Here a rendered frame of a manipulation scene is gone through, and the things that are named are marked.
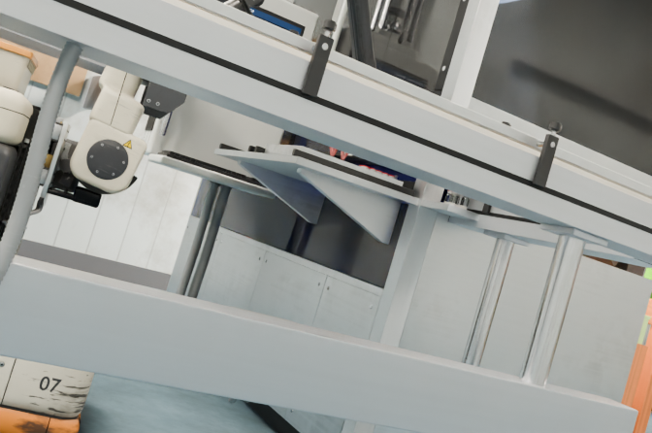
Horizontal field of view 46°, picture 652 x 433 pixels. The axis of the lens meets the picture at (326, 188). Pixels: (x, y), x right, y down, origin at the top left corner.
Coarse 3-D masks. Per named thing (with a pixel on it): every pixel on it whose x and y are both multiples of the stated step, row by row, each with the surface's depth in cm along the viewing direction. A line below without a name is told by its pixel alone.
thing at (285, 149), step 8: (272, 144) 230; (264, 152) 233; (272, 152) 228; (280, 152) 222; (288, 152) 217; (312, 152) 212; (320, 152) 213; (336, 160) 215; (352, 168) 217; (360, 168) 218; (376, 176) 221; (384, 176) 222; (400, 184) 224
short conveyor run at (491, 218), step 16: (480, 208) 214; (496, 208) 208; (464, 224) 218; (480, 224) 212; (496, 224) 206; (512, 224) 200; (528, 224) 195; (528, 240) 202; (544, 240) 189; (608, 256) 178; (624, 256) 166
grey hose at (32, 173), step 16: (64, 48) 100; (80, 48) 100; (64, 64) 100; (64, 80) 100; (48, 96) 99; (48, 112) 99; (48, 128) 99; (32, 144) 99; (48, 144) 100; (32, 160) 99; (32, 176) 99; (32, 192) 99; (16, 208) 98; (16, 224) 98; (16, 240) 98; (0, 256) 98; (0, 272) 98
